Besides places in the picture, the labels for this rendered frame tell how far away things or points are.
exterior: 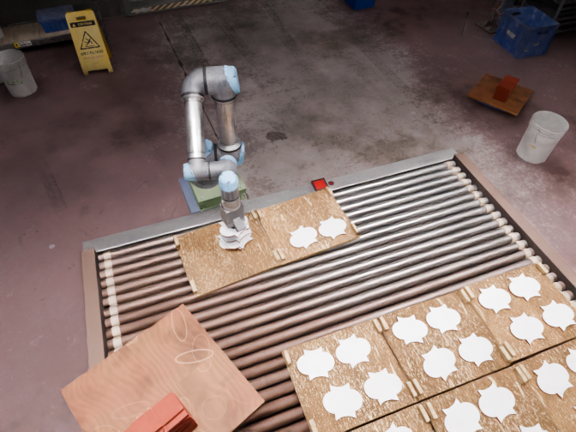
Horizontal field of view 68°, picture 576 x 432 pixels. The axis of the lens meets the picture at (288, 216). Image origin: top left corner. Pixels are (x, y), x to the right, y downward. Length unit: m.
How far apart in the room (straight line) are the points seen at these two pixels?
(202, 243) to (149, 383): 0.70
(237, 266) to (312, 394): 0.65
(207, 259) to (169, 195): 1.67
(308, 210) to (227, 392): 0.98
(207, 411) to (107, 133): 3.22
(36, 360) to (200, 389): 1.66
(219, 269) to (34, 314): 1.64
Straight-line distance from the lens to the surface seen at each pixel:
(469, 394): 1.85
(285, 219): 2.12
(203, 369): 1.65
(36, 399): 3.02
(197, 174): 1.80
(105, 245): 2.20
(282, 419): 1.70
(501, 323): 2.04
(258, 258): 1.98
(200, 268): 1.98
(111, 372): 1.73
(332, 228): 2.09
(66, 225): 3.67
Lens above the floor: 2.57
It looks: 50 degrees down
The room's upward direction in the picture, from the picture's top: 2 degrees clockwise
